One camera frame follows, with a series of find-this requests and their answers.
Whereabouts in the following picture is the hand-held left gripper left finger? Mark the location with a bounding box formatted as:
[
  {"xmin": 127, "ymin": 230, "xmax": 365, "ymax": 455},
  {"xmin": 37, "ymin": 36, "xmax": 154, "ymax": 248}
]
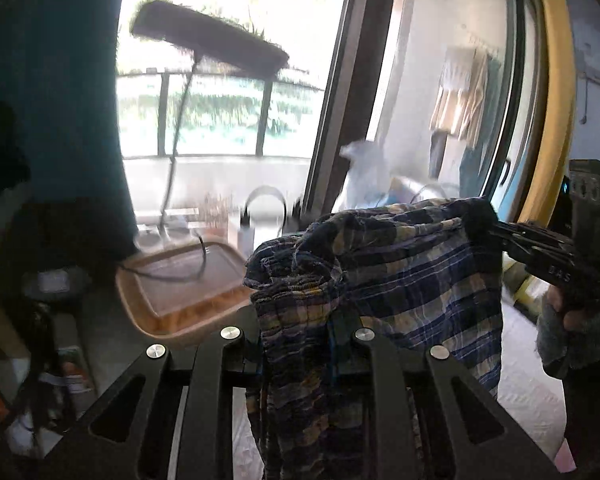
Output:
[{"xmin": 40, "ymin": 326, "xmax": 262, "ymax": 480}]

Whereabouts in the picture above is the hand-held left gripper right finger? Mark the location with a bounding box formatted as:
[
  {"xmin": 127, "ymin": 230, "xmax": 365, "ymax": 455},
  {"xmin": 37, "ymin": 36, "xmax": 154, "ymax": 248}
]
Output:
[{"xmin": 327, "ymin": 310, "xmax": 577, "ymax": 480}]

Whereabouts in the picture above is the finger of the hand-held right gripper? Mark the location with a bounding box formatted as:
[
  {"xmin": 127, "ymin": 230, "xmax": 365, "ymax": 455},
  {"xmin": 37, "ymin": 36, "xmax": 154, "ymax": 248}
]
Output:
[
  {"xmin": 500, "ymin": 244, "xmax": 577, "ymax": 281},
  {"xmin": 467, "ymin": 202, "xmax": 577, "ymax": 251}
]

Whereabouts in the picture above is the blue plaid shirt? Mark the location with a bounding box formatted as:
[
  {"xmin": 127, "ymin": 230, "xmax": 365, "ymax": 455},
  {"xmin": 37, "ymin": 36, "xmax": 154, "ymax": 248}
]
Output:
[{"xmin": 243, "ymin": 197, "xmax": 504, "ymax": 480}]

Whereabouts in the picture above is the person's right hand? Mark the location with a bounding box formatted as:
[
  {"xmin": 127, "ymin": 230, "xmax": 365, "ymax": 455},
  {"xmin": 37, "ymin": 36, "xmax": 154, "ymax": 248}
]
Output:
[{"xmin": 546, "ymin": 286, "xmax": 600, "ymax": 335}]

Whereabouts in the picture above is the wooden tray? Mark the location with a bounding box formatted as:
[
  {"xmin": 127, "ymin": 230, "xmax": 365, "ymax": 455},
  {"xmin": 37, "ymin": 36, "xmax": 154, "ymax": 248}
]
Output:
[{"xmin": 116, "ymin": 240, "xmax": 258, "ymax": 347}]

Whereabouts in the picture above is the white charger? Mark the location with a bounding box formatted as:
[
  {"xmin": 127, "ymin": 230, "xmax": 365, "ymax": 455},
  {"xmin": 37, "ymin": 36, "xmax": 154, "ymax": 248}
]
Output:
[{"xmin": 239, "ymin": 212, "xmax": 257, "ymax": 254}]

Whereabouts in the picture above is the yellow curtain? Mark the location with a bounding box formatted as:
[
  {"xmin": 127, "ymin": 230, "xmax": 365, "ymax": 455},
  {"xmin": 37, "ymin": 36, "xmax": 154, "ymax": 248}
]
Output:
[{"xmin": 512, "ymin": 0, "xmax": 579, "ymax": 306}]

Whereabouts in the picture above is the hanging laundry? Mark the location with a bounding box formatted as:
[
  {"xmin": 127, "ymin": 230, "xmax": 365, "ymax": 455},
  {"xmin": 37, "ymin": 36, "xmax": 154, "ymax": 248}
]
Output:
[{"xmin": 429, "ymin": 46, "xmax": 502, "ymax": 148}]

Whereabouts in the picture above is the clear plastic bag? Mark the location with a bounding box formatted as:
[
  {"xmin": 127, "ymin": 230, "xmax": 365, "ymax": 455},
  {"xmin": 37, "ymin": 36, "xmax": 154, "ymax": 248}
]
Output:
[{"xmin": 340, "ymin": 140, "xmax": 397, "ymax": 211}]

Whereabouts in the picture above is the balcony railing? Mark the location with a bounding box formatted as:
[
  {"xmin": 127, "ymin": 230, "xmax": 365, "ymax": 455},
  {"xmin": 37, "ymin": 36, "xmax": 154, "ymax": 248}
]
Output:
[{"xmin": 116, "ymin": 70, "xmax": 327, "ymax": 159}]

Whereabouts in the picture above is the black desk lamp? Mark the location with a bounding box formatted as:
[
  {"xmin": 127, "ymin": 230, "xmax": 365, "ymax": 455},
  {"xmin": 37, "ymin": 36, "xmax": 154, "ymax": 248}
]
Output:
[{"xmin": 130, "ymin": 0, "xmax": 290, "ymax": 241}]

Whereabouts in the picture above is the teal curtain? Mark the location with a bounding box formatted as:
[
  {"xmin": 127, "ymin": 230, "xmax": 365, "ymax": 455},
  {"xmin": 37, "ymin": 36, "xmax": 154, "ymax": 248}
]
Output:
[{"xmin": 0, "ymin": 0, "xmax": 142, "ymax": 261}]

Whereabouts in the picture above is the dark window frame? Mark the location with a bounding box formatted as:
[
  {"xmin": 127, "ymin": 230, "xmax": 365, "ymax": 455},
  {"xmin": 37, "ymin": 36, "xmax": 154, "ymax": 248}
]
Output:
[{"xmin": 300, "ymin": 0, "xmax": 399, "ymax": 231}]

